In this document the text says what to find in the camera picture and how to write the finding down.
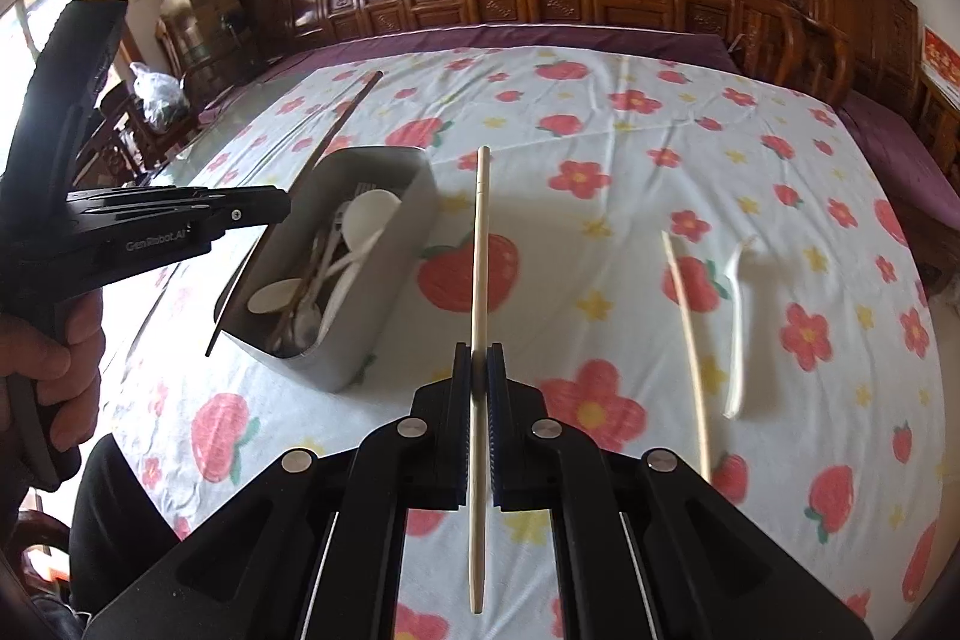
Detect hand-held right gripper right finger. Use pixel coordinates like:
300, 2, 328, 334
486, 344, 875, 640

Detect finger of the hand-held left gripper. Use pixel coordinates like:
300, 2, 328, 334
71, 185, 293, 238

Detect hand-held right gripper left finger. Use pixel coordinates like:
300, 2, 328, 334
82, 344, 476, 640

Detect dark brown chopstick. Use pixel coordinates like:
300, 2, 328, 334
274, 231, 331, 348
205, 71, 385, 357

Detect grey utensil container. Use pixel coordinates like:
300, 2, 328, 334
212, 145, 440, 396

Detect light bamboo chopstick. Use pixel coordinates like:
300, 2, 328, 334
659, 229, 715, 470
466, 144, 493, 615

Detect person's left hand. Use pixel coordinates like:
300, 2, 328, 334
0, 291, 104, 455

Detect white spoon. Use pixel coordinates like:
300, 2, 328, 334
247, 220, 353, 318

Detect cream spoon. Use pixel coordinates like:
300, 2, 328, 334
315, 190, 404, 345

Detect clear plastic bag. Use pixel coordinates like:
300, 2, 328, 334
130, 60, 190, 133

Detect floral bed sheet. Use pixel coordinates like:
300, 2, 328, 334
97, 44, 950, 640

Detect white plastic fork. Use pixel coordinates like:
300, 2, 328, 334
721, 235, 761, 420

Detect person's black pants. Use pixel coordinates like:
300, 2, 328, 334
66, 434, 252, 622

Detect wooden armchair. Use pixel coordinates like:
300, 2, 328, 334
730, 0, 857, 110

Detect red card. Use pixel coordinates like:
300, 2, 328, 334
922, 26, 960, 109

